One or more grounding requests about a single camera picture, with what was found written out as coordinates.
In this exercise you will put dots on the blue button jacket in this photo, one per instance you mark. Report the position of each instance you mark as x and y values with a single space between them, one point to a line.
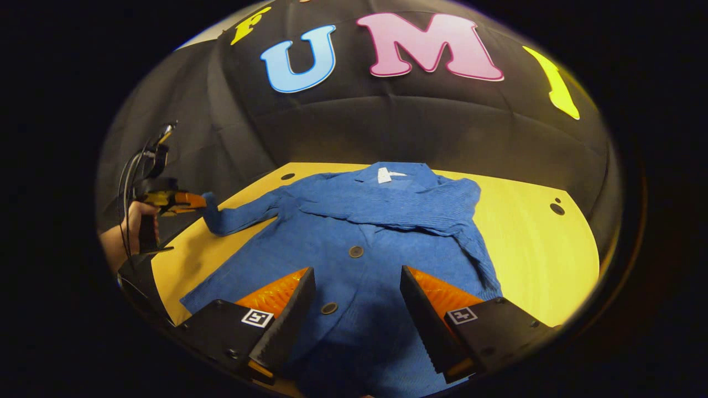
354 276

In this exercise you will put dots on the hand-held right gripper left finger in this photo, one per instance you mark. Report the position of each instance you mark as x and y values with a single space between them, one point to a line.
290 326

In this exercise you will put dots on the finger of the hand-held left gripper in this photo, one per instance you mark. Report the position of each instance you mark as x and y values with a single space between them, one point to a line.
182 200

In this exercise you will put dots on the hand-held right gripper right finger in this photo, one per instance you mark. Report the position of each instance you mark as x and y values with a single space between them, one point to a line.
423 326

